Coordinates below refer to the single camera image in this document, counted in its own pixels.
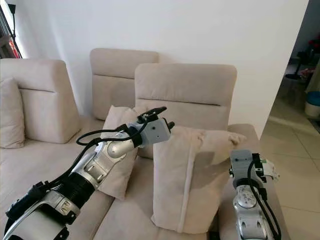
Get beige pillow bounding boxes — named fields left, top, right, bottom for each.
left=97, top=105, right=155, bottom=201
left=151, top=125, right=249, bottom=235
left=0, top=76, right=26, bottom=150

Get beige sofa backrest cushion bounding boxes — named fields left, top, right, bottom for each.
left=0, top=58, right=82, bottom=145
left=134, top=63, right=238, bottom=160
left=90, top=48, right=160, bottom=121

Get beige fabric sofa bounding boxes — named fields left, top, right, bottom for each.
left=0, top=48, right=293, bottom=240

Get black floor lamp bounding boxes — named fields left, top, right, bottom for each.
left=7, top=2, right=24, bottom=59

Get black standing fan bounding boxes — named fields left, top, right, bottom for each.
left=284, top=49, right=307, bottom=81

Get red hanging ornament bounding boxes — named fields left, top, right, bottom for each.
left=7, top=35, right=22, bottom=57

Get red flowers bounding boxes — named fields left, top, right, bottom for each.
left=307, top=41, right=320, bottom=53

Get dark curtain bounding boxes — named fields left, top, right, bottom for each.
left=0, top=0, right=21, bottom=59

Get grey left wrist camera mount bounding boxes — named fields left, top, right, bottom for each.
left=139, top=117, right=173, bottom=148

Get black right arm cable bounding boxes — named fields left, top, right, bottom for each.
left=246, top=160, right=283, bottom=240

